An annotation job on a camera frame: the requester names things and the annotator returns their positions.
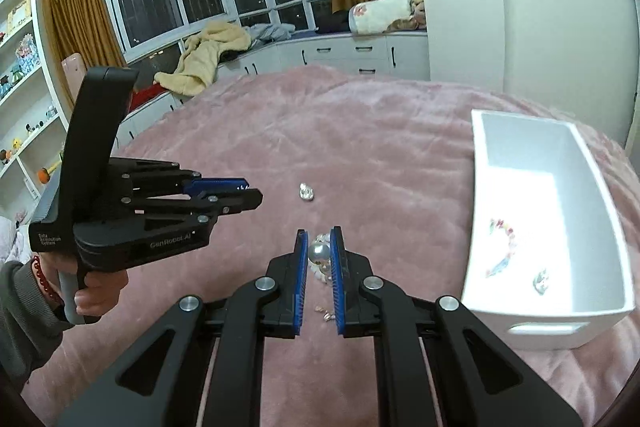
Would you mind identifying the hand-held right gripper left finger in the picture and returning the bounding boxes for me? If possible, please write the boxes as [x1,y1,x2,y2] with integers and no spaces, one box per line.
[55,229,309,427]

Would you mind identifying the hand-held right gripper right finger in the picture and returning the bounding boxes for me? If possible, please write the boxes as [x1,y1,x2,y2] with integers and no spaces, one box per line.
[329,226,584,427]

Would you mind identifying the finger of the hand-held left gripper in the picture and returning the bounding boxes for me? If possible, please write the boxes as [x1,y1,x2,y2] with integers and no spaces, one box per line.
[124,189,264,227]
[111,159,250,200]

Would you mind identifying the silver pearl earring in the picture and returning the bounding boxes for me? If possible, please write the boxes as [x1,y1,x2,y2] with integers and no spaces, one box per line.
[308,233,332,286]

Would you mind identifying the white storage box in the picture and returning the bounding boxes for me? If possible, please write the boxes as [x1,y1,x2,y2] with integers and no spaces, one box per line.
[459,109,636,352]

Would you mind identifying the person's left forearm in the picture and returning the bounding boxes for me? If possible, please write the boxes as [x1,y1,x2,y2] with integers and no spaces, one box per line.
[0,258,77,392]

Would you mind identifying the person's left hand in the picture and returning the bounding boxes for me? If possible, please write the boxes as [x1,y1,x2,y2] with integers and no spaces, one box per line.
[74,268,130,324]

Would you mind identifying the red cloth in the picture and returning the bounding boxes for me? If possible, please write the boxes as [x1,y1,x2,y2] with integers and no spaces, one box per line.
[130,84,169,110]

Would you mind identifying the pink chair back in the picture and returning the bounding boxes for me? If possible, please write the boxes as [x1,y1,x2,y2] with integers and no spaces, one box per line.
[60,52,89,108]

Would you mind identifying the white display shelf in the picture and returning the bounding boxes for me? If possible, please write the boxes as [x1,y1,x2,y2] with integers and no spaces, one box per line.
[0,0,69,204]

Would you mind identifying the light pink cloth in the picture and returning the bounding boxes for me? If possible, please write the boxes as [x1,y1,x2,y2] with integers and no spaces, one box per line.
[0,209,32,264]

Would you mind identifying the cream fleece blanket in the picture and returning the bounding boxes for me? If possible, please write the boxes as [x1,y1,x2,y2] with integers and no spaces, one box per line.
[153,20,252,97]

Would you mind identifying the pink fluffy blanket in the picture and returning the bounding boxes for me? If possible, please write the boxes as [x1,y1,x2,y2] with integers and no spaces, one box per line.
[20,65,640,427]

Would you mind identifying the grey clothing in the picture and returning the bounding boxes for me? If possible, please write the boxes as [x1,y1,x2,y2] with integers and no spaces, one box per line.
[242,22,297,48]

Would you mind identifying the white window seat cabinets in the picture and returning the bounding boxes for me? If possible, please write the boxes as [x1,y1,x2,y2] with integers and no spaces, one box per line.
[115,29,431,148]

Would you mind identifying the dark cloth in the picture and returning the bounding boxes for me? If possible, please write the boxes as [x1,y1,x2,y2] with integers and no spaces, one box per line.
[317,14,354,33]

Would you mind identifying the floral cream pillow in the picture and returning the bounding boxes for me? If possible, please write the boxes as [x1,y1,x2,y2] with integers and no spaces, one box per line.
[348,0,416,34]

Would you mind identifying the brown plush toy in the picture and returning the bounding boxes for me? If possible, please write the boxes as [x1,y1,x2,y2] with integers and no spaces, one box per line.
[390,0,429,32]

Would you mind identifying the white wardrobe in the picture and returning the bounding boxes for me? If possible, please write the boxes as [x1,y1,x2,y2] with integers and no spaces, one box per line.
[402,0,640,148]

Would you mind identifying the red bead bracelet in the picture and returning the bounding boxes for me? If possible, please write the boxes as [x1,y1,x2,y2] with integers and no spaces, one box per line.
[29,255,66,308]

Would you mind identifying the colourful beaded bracelet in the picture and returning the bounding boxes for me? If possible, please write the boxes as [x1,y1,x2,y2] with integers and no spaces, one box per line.
[484,217,519,279]

